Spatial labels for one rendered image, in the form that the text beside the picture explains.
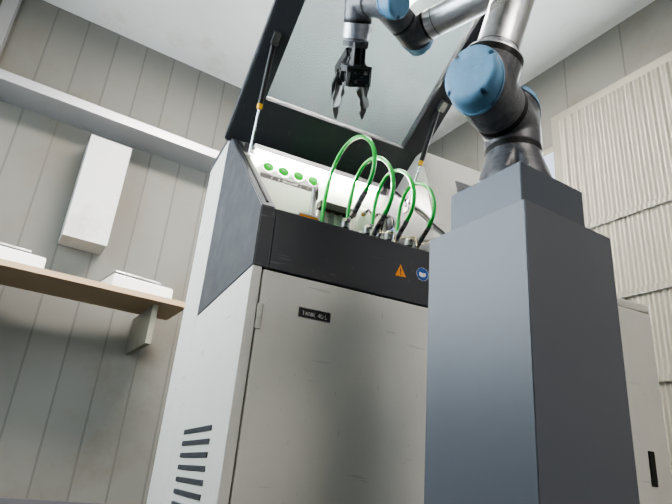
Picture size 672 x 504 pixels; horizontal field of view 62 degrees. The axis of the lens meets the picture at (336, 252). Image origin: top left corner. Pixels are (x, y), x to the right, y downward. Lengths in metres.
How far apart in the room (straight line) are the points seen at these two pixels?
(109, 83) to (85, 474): 2.50
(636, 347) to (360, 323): 1.02
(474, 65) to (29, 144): 3.22
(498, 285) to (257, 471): 0.64
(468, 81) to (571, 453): 0.66
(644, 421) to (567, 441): 1.11
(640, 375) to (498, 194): 1.12
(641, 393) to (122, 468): 2.74
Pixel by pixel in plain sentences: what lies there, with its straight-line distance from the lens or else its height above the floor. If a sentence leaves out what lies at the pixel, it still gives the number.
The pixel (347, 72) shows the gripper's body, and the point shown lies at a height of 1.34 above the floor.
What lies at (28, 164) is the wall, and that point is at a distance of 3.92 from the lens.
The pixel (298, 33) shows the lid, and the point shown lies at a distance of 2.00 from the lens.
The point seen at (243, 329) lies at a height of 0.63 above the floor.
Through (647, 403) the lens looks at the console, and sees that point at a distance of 2.07.
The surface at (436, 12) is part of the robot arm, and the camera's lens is 1.56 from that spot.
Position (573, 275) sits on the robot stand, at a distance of 1.04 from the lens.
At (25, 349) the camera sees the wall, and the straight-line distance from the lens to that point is 3.61.
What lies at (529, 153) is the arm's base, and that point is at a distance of 1.18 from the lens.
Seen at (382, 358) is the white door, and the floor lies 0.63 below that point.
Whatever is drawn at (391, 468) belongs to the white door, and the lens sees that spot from 1.42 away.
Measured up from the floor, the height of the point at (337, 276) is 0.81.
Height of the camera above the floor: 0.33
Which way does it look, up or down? 22 degrees up
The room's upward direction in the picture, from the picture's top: 5 degrees clockwise
